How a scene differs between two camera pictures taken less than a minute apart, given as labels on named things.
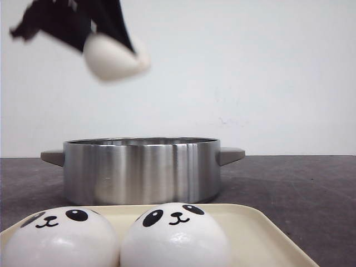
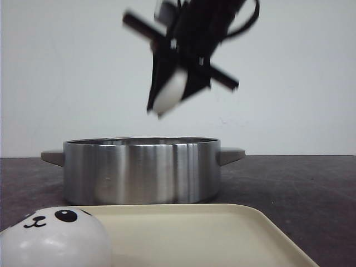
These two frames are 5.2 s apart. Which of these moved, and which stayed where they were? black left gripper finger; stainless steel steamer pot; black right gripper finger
Moved: black left gripper finger; black right gripper finger
Stayed: stainless steel steamer pot
